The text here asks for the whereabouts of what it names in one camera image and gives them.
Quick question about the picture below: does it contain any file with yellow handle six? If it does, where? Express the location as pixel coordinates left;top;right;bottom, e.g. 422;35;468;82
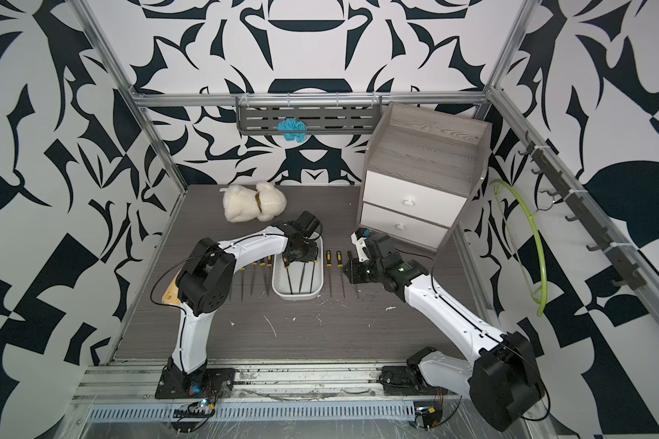
336;251;346;298

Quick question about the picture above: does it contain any white plastic storage box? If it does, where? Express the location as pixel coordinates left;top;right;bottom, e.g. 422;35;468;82
271;237;325;301

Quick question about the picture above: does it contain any file with yellow handle nine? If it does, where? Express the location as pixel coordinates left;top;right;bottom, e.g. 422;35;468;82
239;268;245;302

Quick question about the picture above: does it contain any file with yellow handle three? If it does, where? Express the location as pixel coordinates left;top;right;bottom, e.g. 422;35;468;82
298;263;307;294

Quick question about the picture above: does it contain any file with yellow handle one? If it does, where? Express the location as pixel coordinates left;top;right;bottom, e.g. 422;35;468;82
285;264;294;296

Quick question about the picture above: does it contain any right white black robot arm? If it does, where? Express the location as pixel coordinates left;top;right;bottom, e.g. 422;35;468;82
344;228;548;432

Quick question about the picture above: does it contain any white plush toy animal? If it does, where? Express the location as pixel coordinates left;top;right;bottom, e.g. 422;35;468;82
221;182;287;223

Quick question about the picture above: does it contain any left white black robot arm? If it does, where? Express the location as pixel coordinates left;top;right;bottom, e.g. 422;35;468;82
153;211;322;400

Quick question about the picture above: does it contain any file with yellow handle four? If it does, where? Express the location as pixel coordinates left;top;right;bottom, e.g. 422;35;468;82
309;259;318;294

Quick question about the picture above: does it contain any yellow sponge pad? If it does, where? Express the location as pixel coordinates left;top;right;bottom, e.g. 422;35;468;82
161;276;181;307

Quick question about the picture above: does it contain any green hoop tube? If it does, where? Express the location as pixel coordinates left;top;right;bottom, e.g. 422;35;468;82
490;179;549;318

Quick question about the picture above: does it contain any grey wall shelf rack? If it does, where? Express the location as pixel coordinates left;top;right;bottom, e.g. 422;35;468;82
235;99;382;135

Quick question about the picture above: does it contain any grey white drawer cabinet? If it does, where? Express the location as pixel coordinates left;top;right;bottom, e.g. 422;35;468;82
357;104;492;251

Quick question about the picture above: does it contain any aluminium cage frame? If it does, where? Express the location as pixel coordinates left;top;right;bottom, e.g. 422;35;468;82
65;0;659;439

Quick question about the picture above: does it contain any file with yellow handle seven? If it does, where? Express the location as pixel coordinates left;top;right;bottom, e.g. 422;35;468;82
325;250;333;298

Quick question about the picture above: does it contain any teal crumpled cloth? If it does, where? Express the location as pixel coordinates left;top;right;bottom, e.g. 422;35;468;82
278;118;308;144

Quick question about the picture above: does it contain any grey wall hook rail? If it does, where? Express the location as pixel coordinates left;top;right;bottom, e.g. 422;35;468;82
521;132;647;290

